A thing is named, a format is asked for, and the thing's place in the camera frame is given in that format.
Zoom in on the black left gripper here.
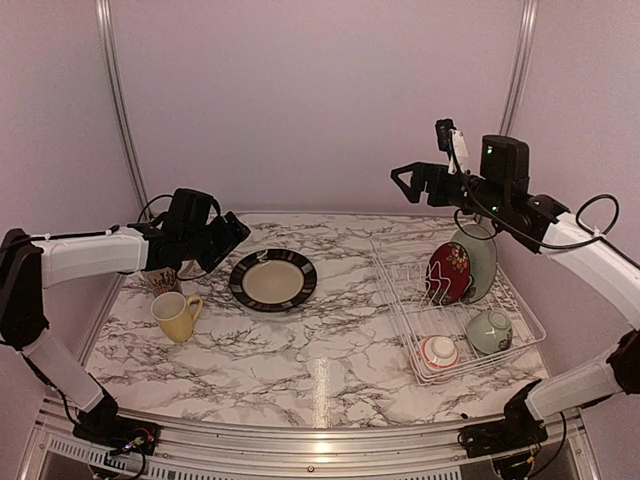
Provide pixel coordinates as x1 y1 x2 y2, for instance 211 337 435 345
182 211 250 274

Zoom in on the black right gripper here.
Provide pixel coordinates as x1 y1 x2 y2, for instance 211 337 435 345
392 161 508 220

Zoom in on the black striped rim plate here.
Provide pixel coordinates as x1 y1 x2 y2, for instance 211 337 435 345
229 248 318 313

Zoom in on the white coral pattern mug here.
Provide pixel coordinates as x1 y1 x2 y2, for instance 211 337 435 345
141 267 182 298

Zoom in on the yellow ceramic mug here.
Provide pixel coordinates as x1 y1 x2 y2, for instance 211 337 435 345
151 291 204 343

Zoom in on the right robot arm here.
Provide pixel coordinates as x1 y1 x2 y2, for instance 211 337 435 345
390 130 639 448

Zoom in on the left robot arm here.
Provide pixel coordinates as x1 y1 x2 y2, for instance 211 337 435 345
1 188 250 445

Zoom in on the pale green plate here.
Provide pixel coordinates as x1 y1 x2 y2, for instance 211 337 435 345
451 223 497 304

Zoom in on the red floral plate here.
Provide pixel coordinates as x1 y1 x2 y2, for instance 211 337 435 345
425 242 471 306

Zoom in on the pale green bowl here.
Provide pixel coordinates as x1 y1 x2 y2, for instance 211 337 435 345
466 310 513 355

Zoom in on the white red patterned bowl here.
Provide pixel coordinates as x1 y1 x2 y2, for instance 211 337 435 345
417 335 460 372

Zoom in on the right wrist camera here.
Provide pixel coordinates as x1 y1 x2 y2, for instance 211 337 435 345
435 118 469 175

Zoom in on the white wire dish rack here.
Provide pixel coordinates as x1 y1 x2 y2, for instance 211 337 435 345
370 228 546 385

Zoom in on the right aluminium frame post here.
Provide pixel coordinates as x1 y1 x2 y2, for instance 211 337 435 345
499 0 539 136

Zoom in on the aluminium frame post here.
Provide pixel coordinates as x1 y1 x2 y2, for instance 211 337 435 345
95 0 148 207
499 0 539 136

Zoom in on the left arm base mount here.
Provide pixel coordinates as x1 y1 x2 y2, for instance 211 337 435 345
73 390 160 456

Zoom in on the left aluminium frame post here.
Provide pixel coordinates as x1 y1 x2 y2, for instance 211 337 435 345
95 0 148 207

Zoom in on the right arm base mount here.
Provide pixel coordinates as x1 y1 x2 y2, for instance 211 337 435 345
457 380 548 458

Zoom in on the front aluminium table rail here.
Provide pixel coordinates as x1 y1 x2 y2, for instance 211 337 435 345
18 398 603 479

